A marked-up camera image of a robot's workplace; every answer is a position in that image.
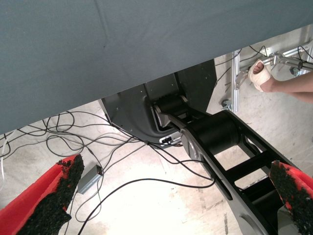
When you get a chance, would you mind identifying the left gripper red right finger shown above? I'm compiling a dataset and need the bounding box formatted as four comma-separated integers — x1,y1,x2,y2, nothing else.
268,160,313,235

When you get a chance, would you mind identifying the aluminium profile frame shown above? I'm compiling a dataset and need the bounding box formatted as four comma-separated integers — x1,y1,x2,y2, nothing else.
231,23,313,112

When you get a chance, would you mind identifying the grey power adapter box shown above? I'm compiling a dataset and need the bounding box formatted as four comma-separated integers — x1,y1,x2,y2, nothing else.
77,164,104,195

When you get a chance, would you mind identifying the person foot in beige slipper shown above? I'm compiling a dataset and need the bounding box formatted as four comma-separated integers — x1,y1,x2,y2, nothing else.
247,59,272,93

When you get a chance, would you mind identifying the dark grey robot base housing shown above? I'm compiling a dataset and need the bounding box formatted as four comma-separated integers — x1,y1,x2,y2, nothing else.
100,59,217,147

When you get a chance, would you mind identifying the black robot torso linkage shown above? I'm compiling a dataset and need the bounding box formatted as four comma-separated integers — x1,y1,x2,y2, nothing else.
151,94,298,235

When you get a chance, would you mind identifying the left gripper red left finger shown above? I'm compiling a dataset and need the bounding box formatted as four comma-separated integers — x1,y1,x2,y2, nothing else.
0,154,85,235

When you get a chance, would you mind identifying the dark grey table cloth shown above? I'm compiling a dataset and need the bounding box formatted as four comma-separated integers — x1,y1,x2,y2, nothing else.
0,0,313,134

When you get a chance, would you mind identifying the black floor cable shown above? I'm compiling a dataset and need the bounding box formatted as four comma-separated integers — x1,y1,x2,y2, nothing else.
46,124,206,165
77,177,216,235

